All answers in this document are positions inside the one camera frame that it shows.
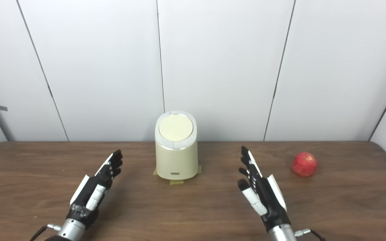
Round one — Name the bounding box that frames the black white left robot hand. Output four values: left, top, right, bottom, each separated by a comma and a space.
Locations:
67, 150, 123, 229

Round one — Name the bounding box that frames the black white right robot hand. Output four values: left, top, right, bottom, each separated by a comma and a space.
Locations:
237, 146, 291, 232

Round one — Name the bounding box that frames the red apple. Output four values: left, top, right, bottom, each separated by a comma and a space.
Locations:
292, 152, 318, 177

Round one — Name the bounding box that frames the cream round bin lid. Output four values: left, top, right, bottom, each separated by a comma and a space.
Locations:
159, 114, 194, 142

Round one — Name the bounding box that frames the cream-colored round bin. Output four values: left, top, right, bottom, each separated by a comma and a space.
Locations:
155, 111, 198, 180

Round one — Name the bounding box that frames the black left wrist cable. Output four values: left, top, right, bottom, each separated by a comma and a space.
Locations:
29, 224, 61, 241

